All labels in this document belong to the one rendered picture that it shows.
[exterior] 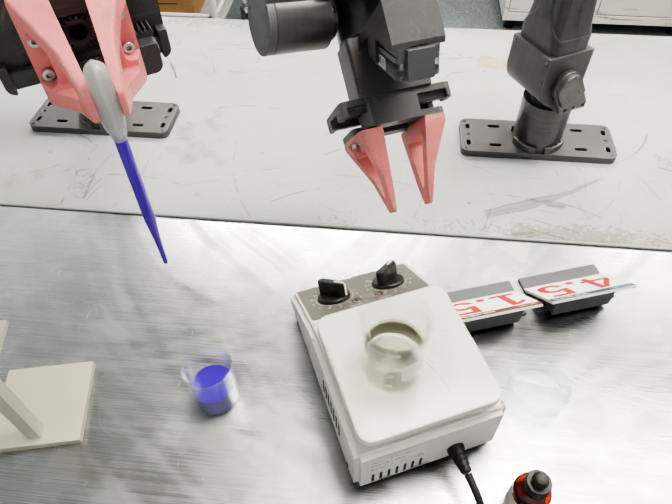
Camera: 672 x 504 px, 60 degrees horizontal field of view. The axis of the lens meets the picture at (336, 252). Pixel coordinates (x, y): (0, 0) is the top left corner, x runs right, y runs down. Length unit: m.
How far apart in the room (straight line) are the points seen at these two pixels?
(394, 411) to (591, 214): 0.40
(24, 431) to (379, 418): 0.31
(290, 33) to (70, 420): 0.39
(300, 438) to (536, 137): 0.48
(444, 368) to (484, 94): 0.53
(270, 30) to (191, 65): 0.50
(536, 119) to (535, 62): 0.09
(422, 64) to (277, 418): 0.33
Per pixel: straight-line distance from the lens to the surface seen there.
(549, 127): 0.79
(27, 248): 0.76
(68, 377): 0.62
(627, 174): 0.83
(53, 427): 0.60
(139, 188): 0.36
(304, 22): 0.52
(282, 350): 0.59
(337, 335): 0.49
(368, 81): 0.51
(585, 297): 0.62
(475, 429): 0.50
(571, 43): 0.72
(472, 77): 0.95
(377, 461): 0.47
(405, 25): 0.45
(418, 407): 0.46
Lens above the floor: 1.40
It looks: 49 degrees down
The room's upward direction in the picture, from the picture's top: 1 degrees counter-clockwise
